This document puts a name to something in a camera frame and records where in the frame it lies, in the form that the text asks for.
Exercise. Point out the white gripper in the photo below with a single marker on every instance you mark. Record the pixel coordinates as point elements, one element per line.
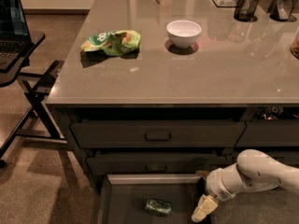
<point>215,186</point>

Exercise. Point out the green soda can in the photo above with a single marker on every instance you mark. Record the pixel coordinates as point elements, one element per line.
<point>158,208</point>

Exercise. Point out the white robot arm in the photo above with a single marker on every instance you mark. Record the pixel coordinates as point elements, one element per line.
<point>253,171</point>

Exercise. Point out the dark middle right drawer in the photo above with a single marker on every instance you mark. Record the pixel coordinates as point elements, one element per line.
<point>283,156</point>

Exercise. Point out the dark drawer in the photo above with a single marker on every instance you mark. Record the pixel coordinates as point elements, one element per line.
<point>157,133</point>
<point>154,162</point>
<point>283,156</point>
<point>270,133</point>

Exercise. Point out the dark middle left drawer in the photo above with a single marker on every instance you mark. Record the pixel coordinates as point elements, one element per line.
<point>154,162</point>

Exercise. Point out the dark top left drawer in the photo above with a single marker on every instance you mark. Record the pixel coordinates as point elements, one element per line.
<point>157,133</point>

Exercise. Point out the dark top right drawer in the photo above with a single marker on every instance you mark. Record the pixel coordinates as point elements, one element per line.
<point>270,133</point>

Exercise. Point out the open bottom left drawer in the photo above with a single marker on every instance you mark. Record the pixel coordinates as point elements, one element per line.
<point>124,197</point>

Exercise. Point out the snack packets in drawer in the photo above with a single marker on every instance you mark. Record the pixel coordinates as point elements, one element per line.
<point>277,112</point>

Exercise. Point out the white ceramic bowl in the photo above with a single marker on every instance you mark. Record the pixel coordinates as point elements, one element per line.
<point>183,33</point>

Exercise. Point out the glass jar with snacks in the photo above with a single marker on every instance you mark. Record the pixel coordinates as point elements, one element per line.
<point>295,46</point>

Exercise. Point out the green crumpled chip bag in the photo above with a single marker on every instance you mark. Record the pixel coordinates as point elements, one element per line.
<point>113,43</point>

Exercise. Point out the black laptop stand table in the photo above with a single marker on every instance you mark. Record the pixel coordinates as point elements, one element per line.
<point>35,88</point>

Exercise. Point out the black mesh pen cup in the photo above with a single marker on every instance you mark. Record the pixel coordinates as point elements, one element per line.
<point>245,10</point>

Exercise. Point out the black laptop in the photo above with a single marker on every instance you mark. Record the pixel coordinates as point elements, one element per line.
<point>15,39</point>

